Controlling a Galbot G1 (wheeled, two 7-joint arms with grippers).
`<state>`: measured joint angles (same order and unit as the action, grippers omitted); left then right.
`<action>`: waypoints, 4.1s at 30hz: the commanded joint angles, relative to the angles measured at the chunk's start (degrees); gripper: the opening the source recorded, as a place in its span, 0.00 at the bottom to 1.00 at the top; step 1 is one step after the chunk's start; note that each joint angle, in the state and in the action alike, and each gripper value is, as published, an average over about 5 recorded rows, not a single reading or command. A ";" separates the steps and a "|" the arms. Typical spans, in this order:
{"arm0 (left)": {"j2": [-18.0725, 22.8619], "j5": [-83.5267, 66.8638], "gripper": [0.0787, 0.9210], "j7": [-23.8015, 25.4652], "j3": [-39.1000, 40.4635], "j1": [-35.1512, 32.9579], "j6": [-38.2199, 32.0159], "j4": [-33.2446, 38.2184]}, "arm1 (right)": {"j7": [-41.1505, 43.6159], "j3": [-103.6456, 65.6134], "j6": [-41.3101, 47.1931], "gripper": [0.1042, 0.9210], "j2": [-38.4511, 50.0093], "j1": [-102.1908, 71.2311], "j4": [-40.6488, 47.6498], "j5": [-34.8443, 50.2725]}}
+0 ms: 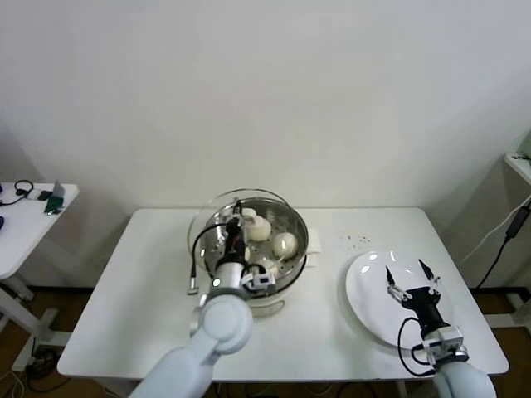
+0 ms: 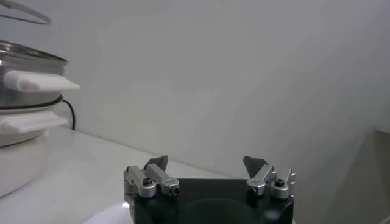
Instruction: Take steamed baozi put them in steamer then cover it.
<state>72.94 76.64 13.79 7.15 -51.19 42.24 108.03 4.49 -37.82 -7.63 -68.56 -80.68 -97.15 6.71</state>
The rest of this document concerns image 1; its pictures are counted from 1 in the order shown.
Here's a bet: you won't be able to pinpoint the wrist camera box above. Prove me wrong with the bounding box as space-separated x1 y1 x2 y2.
421 325 465 362
241 271 277 298

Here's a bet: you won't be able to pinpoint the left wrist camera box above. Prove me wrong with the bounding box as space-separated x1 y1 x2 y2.
241 271 277 298

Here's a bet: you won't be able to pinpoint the round glass pot lid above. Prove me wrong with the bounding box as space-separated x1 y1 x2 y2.
187 188 291 270

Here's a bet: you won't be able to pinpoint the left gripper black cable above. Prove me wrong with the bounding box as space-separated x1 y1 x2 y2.
187 225 231 296

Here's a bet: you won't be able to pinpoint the thin white cable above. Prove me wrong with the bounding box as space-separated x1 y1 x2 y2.
459 194 531 265

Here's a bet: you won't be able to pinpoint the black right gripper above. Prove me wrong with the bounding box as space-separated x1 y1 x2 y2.
384 259 447 332

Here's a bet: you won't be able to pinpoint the stainless steel steamer basket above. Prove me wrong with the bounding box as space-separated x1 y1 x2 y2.
188 197 324 294

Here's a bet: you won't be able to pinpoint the cream electric cooker base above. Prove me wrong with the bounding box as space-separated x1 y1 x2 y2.
248 255 316 318

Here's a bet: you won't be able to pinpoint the power strip with cables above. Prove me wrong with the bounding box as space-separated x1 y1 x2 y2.
22 347 63 381

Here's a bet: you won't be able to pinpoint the black cable with plug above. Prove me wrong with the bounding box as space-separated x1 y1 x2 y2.
0 178 34 206

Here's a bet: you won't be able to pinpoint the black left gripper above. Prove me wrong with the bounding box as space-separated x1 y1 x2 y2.
223 199 246 265

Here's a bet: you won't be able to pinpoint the white side table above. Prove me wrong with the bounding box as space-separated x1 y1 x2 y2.
0 182 80 374

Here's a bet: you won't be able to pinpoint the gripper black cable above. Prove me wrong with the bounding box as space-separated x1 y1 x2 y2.
397 317 436 377
187 225 231 296

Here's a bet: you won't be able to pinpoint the large white plate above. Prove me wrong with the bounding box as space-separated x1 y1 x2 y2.
344 249 453 349

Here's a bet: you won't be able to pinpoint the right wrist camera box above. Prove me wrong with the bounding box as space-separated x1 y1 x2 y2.
421 325 465 362

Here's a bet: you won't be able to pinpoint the black power cable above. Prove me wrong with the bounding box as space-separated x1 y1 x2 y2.
475 209 527 289

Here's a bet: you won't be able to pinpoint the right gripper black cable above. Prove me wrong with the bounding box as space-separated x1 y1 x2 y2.
397 317 436 377

